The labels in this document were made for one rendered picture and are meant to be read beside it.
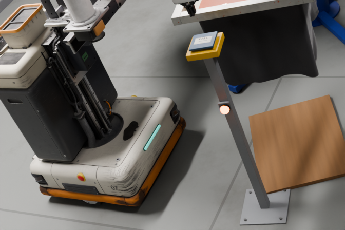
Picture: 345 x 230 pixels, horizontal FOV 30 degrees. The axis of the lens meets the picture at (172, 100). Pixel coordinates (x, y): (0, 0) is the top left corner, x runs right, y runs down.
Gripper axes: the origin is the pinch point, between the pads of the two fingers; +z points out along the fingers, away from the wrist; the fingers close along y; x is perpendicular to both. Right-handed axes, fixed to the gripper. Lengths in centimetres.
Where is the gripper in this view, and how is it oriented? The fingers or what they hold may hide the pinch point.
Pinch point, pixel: (191, 10)
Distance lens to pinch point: 242.8
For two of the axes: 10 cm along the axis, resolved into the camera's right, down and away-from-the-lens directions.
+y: 9.1, -1.1, -3.9
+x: 2.3, -6.5, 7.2
